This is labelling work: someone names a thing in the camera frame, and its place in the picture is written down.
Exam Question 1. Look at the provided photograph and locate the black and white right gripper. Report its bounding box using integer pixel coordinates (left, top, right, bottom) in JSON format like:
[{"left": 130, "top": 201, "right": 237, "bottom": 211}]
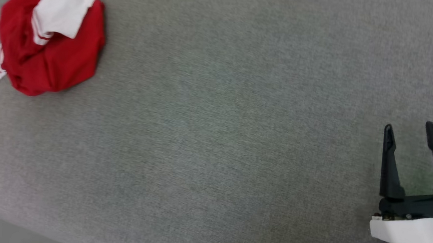
[{"left": 368, "top": 117, "right": 433, "bottom": 243}]

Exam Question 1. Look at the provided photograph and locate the red and white jersey garment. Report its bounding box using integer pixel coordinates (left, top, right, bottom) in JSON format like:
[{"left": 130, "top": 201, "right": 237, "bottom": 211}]
[{"left": 0, "top": 0, "right": 109, "bottom": 102}]

